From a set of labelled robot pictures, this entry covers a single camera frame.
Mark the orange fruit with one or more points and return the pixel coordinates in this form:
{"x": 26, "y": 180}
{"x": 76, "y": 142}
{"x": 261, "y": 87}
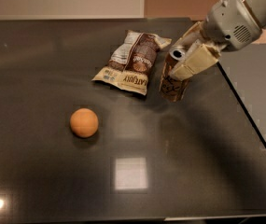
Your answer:
{"x": 84, "y": 123}

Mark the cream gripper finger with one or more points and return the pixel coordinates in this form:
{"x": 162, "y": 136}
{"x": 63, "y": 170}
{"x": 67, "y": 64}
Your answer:
{"x": 198, "y": 58}
{"x": 182, "y": 45}

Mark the brown chip bag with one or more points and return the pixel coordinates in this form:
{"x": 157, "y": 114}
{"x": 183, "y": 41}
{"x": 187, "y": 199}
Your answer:
{"x": 130, "y": 64}

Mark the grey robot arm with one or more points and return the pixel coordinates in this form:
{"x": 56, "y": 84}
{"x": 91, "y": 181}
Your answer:
{"x": 258, "y": 10}

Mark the orange soda can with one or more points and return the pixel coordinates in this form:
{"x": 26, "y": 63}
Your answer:
{"x": 171, "y": 89}

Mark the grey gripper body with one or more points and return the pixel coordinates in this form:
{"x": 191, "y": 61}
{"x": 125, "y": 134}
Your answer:
{"x": 231, "y": 22}

